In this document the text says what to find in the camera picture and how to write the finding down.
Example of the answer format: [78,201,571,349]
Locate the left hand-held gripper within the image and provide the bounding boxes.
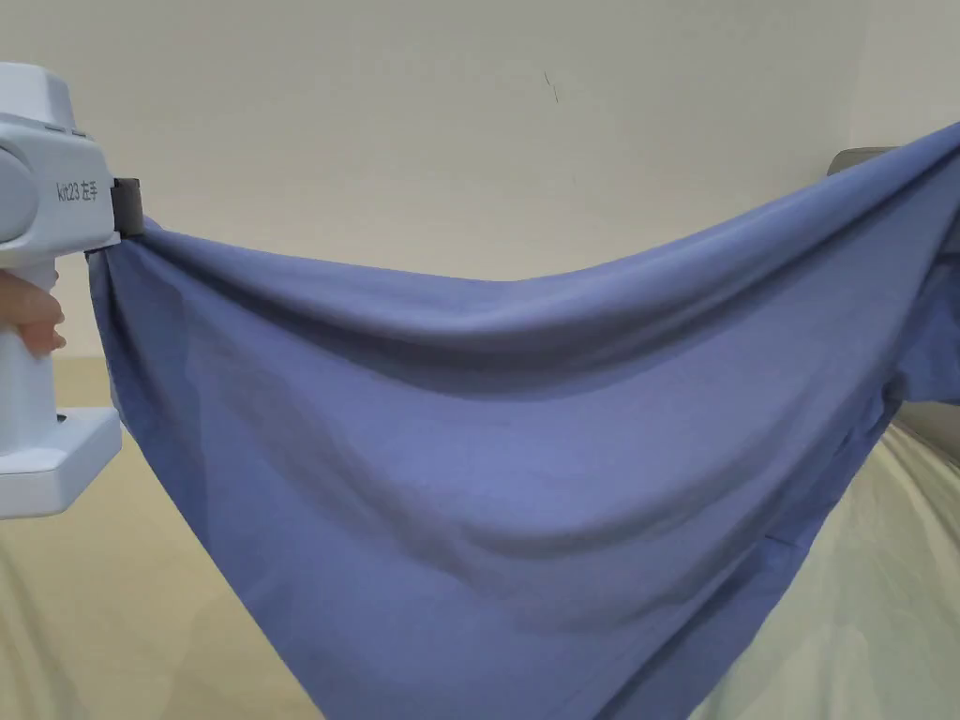
[0,63,143,522]

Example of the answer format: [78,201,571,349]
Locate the blue shirt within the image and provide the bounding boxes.
[85,121,960,720]

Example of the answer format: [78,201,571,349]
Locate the person's left hand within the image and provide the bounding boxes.
[0,269,68,353]

